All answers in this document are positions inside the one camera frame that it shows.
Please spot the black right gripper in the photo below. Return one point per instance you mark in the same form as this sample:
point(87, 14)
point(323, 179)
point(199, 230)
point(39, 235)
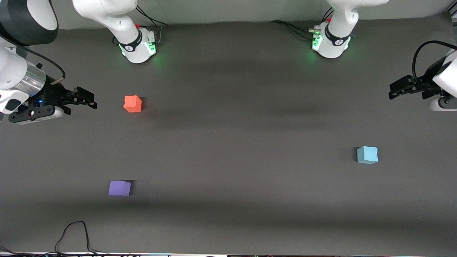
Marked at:
point(53, 95)

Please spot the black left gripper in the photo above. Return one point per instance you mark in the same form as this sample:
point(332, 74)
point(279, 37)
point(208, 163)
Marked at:
point(426, 84)

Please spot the light blue foam block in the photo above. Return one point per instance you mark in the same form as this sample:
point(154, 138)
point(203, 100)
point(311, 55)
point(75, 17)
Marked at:
point(367, 155)

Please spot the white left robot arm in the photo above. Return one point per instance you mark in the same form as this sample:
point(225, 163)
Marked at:
point(335, 43)

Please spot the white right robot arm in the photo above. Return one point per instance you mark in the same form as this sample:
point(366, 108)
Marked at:
point(135, 46)

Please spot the orange foam block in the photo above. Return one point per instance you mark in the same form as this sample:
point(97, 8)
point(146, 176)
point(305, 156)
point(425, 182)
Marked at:
point(132, 104)

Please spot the purple foam block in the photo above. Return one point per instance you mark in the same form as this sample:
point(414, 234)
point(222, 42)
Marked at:
point(119, 188)

